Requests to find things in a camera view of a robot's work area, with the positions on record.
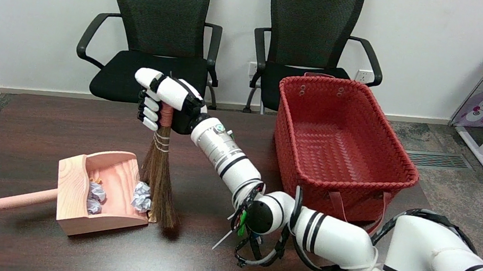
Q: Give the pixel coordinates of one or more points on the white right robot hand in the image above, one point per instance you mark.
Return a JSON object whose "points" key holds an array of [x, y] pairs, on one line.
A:
{"points": [[173, 92]]}

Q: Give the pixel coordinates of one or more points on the brown straw hand broom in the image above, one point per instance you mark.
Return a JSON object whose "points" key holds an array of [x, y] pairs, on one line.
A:
{"points": [[158, 176]]}

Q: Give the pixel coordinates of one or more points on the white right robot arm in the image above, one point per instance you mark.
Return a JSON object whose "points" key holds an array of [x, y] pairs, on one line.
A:
{"points": [[229, 161]]}

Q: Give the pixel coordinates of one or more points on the wooden dustpan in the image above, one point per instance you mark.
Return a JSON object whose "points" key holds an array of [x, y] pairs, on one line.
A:
{"points": [[120, 185]]}

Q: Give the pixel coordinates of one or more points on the black mesh office chair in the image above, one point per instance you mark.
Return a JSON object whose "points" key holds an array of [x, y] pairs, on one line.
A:
{"points": [[310, 24], [160, 6]]}

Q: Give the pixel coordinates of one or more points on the red woven basket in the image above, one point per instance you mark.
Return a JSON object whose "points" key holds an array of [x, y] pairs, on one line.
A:
{"points": [[337, 142]]}

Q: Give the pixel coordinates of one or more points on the floor vent grille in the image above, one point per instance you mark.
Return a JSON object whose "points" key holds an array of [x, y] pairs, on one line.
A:
{"points": [[439, 160]]}

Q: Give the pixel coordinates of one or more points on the white wall socket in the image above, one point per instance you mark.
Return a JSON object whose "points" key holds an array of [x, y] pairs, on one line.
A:
{"points": [[253, 69], [361, 75]]}

